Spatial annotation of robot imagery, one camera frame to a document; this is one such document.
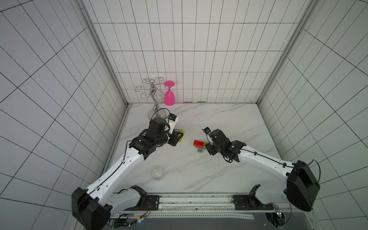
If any red lego brick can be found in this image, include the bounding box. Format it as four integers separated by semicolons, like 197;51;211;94
193;140;205;148

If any long lime lego brick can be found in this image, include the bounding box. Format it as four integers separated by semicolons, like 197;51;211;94
178;129;185;143

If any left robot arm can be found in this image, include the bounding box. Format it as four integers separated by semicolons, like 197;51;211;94
71;114;183;230

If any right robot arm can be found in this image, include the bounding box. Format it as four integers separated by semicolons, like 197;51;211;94
203;127;321;212

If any pink plastic wine glass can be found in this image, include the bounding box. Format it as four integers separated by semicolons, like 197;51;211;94
164;81;175;106

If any clear glass cup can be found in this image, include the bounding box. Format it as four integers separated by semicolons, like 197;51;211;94
151;167;165;180

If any silver glass holder stand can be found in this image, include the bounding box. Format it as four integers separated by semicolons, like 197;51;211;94
134;77;167;120

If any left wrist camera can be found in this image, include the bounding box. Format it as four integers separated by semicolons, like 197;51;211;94
168;113;179;134

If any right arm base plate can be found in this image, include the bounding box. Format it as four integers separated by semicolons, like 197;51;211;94
232;195;274;211

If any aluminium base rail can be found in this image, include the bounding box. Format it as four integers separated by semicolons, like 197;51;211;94
81;192;317;219

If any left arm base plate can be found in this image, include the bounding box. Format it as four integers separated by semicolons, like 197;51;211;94
124;195;160;211

